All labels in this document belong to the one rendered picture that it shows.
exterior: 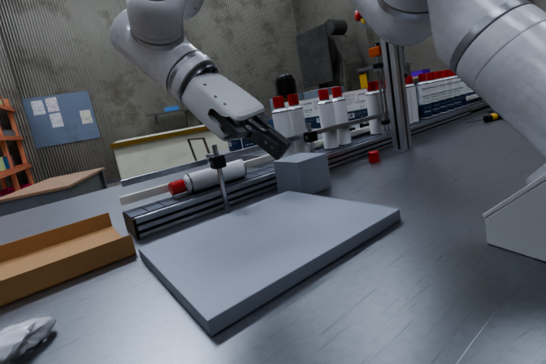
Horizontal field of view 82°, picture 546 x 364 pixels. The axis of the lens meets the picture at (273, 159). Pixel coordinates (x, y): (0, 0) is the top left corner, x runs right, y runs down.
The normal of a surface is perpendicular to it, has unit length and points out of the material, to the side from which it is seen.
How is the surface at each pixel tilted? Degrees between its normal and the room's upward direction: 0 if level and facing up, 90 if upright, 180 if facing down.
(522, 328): 0
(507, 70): 85
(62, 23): 90
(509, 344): 0
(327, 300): 0
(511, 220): 90
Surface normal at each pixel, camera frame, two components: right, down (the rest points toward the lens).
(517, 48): -0.68, -0.11
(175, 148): 0.42, 0.07
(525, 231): -0.90, 0.22
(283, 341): -0.18, -0.97
